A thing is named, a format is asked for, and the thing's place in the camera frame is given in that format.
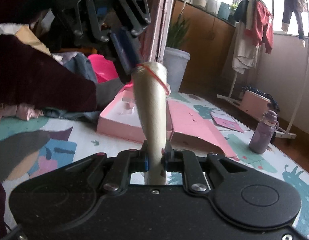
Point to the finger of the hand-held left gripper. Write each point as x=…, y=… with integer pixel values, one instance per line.
x=119, y=57
x=134, y=12

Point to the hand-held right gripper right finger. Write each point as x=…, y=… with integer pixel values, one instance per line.
x=167, y=160

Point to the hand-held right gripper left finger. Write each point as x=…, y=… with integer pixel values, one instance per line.
x=145, y=160

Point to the red rubber band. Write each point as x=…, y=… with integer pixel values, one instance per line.
x=162, y=83

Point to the person's left forearm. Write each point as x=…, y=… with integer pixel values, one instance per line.
x=44, y=80

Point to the person's left hand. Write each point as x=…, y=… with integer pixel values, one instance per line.
x=109, y=92

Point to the pink plastic basin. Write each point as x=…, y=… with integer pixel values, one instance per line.
x=102, y=67

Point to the blue denim cloth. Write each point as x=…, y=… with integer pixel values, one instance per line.
x=79, y=67

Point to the open pink gift box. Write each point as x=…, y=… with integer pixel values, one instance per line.
x=194, y=127

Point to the green potted plant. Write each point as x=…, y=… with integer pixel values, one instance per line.
x=178, y=33

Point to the cream cloth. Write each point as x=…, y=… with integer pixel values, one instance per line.
x=32, y=37

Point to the person's maroon upper body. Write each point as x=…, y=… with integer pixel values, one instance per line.
x=17, y=0

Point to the white bucket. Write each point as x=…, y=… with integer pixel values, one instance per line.
x=175, y=67

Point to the white flowerpot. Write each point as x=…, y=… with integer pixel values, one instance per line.
x=214, y=6
x=200, y=2

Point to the pink card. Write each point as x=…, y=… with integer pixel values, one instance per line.
x=227, y=122

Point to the wooden cabinet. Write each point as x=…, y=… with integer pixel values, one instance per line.
x=207, y=45

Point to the teal flowerpot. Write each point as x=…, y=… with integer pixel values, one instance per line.
x=224, y=11

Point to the purple water bottle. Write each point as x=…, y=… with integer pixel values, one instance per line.
x=263, y=135

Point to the printed play mat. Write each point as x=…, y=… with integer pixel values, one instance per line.
x=269, y=165

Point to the navy hanging garment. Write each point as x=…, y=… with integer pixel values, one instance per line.
x=242, y=10

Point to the pink satin cloth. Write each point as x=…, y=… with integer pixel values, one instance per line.
x=22, y=113

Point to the white hanging garment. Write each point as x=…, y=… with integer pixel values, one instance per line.
x=244, y=55

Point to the pink storage case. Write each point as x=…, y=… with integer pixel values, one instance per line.
x=269, y=97

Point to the white drying rack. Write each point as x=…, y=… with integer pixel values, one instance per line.
x=285, y=134

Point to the small hanging jeans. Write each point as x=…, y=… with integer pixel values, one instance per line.
x=290, y=12

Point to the pink door frame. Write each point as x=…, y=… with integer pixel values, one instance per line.
x=159, y=17

